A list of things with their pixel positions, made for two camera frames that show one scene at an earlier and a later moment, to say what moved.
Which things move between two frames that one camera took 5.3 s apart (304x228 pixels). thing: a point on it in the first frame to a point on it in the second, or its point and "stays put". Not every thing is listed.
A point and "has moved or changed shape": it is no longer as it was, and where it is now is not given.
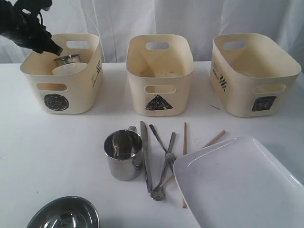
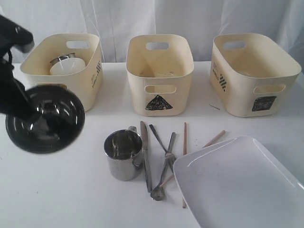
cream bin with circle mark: [80, 94] stays put
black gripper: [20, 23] to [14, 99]
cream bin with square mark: [251, 75] stays put
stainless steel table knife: [144, 143] stays put
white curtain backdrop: [115, 21] stays put
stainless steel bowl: [68, 212] to [58, 120]
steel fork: [170, 157] stays put
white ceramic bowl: [69, 69] has moved or changed shape
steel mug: [124, 149] stays put
